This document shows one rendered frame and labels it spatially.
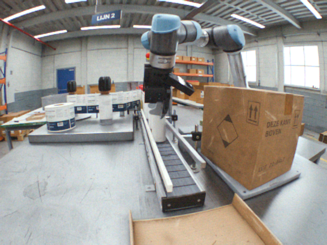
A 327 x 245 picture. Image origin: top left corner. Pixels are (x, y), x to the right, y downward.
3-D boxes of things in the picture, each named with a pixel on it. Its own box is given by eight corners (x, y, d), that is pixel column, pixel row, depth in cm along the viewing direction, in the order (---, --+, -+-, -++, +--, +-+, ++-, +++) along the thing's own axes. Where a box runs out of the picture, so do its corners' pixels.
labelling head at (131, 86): (127, 108, 159) (127, 81, 153) (141, 108, 162) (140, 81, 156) (127, 111, 146) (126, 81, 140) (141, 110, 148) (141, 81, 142)
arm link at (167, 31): (189, 17, 38) (169, 17, 33) (183, 52, 46) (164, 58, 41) (166, 12, 42) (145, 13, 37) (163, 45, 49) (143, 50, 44)
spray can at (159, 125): (153, 139, 74) (152, 92, 70) (164, 138, 75) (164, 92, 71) (154, 143, 69) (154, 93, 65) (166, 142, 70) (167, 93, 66)
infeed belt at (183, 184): (138, 107, 194) (138, 104, 193) (145, 107, 195) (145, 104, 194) (167, 209, 36) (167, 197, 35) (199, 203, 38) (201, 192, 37)
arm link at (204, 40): (202, 30, 86) (136, 28, 55) (218, 27, 78) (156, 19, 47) (205, 48, 90) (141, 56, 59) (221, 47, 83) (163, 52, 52)
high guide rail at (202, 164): (149, 104, 138) (149, 102, 137) (151, 104, 138) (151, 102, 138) (200, 168, 35) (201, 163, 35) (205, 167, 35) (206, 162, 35)
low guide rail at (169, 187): (140, 111, 138) (140, 108, 137) (142, 111, 138) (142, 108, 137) (167, 192, 35) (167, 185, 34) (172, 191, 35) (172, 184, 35)
